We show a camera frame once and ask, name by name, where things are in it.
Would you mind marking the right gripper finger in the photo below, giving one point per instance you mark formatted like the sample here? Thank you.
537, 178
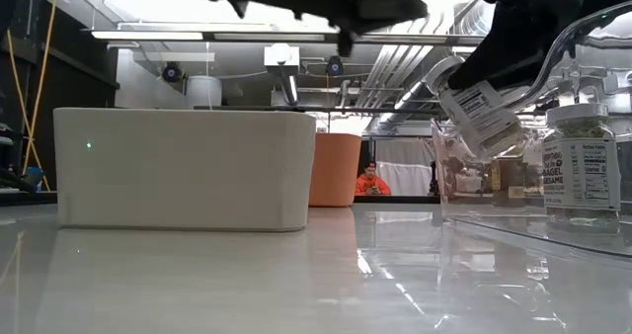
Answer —
518, 42

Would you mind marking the person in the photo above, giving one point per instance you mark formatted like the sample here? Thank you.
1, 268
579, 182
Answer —
371, 183

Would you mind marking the black dome camera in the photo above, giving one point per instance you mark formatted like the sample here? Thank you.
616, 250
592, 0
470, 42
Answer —
173, 72
335, 66

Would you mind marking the clear plastic bin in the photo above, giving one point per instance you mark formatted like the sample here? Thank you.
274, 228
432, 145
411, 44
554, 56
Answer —
494, 227

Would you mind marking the white cylinder tank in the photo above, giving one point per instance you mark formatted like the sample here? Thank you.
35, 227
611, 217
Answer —
203, 92

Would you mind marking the white plastic bin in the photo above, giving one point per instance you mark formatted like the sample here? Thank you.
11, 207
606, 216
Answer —
182, 171

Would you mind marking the white curtain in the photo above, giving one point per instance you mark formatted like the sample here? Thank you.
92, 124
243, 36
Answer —
405, 168

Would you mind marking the orange plastic bin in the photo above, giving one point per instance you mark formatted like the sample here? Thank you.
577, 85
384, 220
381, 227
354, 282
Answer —
336, 171

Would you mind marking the ceiling strip light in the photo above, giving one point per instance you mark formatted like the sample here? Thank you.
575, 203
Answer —
148, 35
269, 36

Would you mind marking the white-lid spice jar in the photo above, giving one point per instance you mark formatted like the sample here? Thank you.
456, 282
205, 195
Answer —
580, 176
479, 116

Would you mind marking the silver ventilation ducts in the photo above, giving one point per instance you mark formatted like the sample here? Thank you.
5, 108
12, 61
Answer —
395, 67

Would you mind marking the white ceiling box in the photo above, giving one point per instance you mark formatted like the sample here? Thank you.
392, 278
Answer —
281, 55

